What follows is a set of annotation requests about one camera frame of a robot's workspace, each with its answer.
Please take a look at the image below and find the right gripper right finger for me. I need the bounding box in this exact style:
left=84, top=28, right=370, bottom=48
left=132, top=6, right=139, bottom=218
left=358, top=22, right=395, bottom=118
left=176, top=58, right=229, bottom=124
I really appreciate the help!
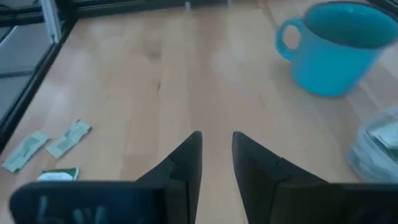
left=231, top=131, right=398, bottom=224

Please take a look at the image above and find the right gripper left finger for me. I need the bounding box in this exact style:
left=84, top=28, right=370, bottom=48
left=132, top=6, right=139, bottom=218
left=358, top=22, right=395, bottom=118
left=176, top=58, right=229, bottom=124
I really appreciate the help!
left=9, top=131, right=203, bottom=224

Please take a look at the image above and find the dark green sachet packet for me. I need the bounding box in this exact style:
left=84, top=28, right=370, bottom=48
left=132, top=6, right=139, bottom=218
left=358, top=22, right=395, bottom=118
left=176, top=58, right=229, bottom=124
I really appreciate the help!
left=36, top=167, right=80, bottom=182

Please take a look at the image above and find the pale green sachet packet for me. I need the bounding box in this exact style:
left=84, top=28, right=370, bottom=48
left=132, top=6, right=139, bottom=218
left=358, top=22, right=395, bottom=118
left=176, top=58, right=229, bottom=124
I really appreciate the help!
left=1, top=130, right=51, bottom=174
left=366, top=119, right=398, bottom=150
left=45, top=119, right=93, bottom=159

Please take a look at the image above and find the clear plastic container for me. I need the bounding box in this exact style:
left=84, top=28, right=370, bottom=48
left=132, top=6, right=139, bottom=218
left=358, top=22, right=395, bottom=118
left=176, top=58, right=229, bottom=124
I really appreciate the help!
left=346, top=105, right=398, bottom=183

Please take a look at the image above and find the teal ceramic mug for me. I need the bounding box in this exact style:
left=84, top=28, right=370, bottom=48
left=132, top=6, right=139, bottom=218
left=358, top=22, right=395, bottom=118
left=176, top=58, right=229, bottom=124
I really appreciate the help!
left=275, top=1, right=398, bottom=98

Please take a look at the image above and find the silver aluminium upright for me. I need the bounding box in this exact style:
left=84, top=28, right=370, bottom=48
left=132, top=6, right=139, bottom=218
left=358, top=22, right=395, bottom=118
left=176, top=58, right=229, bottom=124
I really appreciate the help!
left=40, top=0, right=62, bottom=43

